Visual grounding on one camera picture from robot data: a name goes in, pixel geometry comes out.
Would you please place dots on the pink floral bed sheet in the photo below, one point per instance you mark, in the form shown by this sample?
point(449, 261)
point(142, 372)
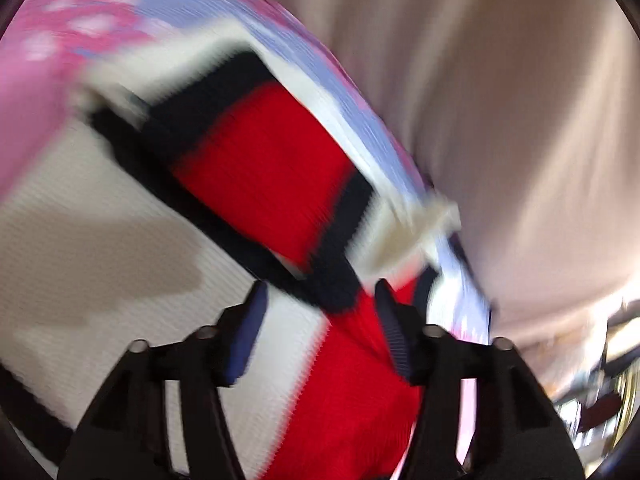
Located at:
point(88, 259)

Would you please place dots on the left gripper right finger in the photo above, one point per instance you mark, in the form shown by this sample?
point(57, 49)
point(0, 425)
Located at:
point(517, 435)

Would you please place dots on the beige fabric headboard cover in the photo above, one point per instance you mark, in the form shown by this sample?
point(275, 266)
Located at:
point(525, 113)

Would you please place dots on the white red black knit sweater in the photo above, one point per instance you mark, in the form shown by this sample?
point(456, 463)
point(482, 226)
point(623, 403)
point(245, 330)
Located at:
point(258, 158)

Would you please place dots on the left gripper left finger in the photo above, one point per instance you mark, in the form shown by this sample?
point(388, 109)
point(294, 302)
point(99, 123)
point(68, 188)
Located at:
point(124, 432)

